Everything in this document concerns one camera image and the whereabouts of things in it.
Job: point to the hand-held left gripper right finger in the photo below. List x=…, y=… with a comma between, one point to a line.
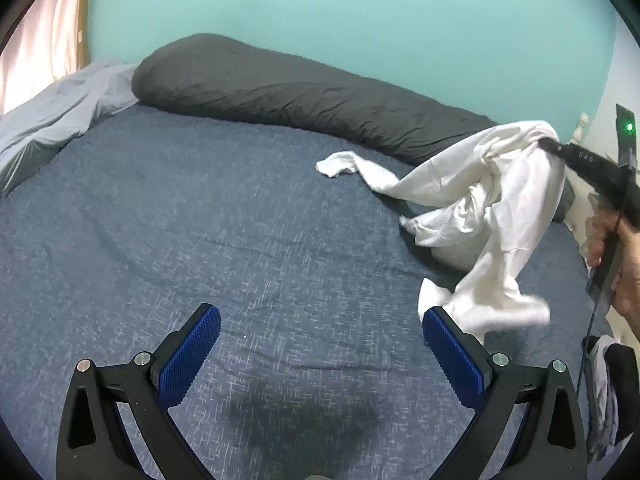
x=452, y=355

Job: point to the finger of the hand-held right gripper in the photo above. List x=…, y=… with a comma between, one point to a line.
x=555, y=147

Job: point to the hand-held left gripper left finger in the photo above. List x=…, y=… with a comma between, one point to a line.
x=190, y=355

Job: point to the white long-sleeve shirt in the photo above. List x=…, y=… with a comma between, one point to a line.
x=500, y=210

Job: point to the person's right hand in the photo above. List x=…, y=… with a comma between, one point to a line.
x=630, y=280

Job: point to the blue speckled bed cover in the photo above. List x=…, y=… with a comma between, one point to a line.
x=200, y=210

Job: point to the dark grey long pillow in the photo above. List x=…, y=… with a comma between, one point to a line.
x=250, y=85

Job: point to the light grey bed sheet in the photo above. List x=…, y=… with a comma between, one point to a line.
x=50, y=115

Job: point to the pink curtain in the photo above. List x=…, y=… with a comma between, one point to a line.
x=45, y=25

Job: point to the wooden window frame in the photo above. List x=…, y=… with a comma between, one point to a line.
x=85, y=35

